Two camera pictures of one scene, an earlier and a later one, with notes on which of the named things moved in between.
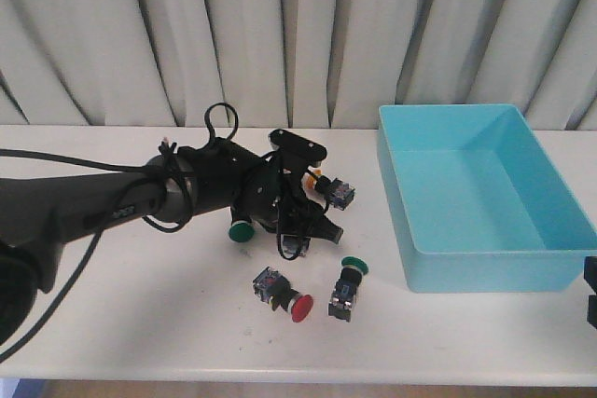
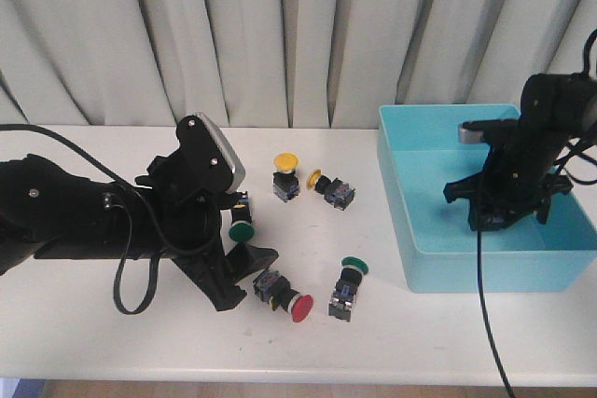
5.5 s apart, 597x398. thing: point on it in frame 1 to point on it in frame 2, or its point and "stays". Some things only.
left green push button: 241,231 stays
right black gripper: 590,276 to 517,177
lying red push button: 274,288 stays
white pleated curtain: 294,38 stays
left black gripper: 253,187 to 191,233
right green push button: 345,291 stays
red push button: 292,247 to 494,223
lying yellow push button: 339,193 stays
